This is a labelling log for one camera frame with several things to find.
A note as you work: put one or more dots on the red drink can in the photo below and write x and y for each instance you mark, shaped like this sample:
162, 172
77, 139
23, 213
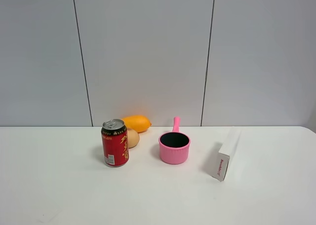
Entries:
115, 142

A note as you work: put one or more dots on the brown egg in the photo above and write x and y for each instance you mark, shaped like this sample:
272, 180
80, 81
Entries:
133, 138

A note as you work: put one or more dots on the yellow mango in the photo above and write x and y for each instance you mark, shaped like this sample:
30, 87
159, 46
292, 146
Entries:
139, 123

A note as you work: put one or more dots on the white cardboard box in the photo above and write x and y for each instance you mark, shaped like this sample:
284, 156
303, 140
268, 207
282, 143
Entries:
225, 154

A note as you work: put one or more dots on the pink toy saucepan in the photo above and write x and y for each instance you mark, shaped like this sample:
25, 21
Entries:
174, 146

